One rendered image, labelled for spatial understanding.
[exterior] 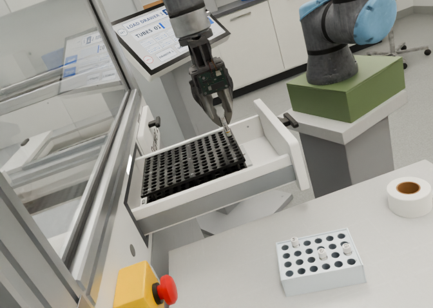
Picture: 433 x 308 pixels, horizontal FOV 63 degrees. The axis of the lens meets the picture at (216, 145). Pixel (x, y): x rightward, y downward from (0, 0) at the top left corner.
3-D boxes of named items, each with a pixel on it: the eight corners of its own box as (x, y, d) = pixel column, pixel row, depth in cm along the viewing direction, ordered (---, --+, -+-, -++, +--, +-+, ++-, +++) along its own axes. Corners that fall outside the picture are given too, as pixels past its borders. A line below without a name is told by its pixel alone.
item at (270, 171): (263, 134, 92) (257, 113, 90) (297, 182, 69) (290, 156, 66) (120, 185, 93) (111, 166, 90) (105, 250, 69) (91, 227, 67)
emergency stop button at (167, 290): (179, 286, 52) (169, 267, 50) (180, 308, 48) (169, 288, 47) (160, 293, 52) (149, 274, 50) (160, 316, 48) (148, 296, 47)
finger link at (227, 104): (230, 131, 77) (216, 93, 73) (226, 122, 82) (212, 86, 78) (243, 125, 77) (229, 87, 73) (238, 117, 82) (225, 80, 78)
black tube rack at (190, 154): (237, 150, 89) (230, 127, 86) (253, 184, 73) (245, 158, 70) (154, 180, 89) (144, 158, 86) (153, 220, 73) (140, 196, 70)
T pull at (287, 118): (288, 116, 81) (287, 111, 81) (299, 127, 75) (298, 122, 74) (274, 122, 81) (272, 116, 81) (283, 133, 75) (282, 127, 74)
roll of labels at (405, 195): (410, 223, 61) (407, 205, 59) (380, 204, 67) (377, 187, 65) (442, 206, 62) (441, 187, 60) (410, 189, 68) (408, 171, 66)
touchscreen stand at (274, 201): (292, 198, 202) (243, 19, 159) (244, 250, 177) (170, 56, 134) (230, 182, 238) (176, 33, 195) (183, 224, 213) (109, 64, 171)
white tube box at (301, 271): (350, 243, 61) (347, 227, 59) (366, 282, 53) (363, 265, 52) (280, 258, 63) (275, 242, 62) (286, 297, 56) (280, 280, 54)
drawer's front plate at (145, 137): (160, 133, 123) (147, 104, 119) (158, 170, 97) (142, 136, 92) (155, 134, 123) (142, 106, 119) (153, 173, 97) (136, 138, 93)
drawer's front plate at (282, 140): (269, 134, 95) (259, 97, 90) (310, 189, 68) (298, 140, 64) (263, 136, 95) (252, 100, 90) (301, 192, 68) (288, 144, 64)
